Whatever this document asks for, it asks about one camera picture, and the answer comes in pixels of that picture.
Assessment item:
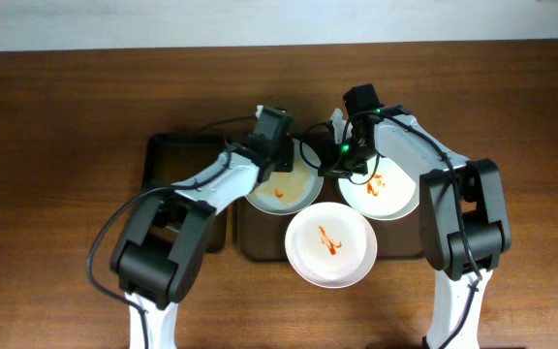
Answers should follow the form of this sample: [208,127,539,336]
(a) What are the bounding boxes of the grey-white plate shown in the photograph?
[246,140,324,215]

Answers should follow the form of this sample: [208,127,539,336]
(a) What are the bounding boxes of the pink-white plate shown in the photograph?
[284,202,378,289]

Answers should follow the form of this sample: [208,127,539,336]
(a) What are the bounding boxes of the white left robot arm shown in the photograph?
[109,106,294,348]

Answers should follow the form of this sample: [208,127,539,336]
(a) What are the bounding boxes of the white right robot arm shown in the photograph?
[318,83,512,348]

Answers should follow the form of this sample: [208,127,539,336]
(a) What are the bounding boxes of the large brown serving tray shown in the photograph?
[235,178,423,262]

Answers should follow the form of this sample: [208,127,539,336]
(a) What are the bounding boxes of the cream dirty plate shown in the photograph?
[338,157,419,221]

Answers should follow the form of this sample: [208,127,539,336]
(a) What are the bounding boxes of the small black tray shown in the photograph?
[141,134,225,243]

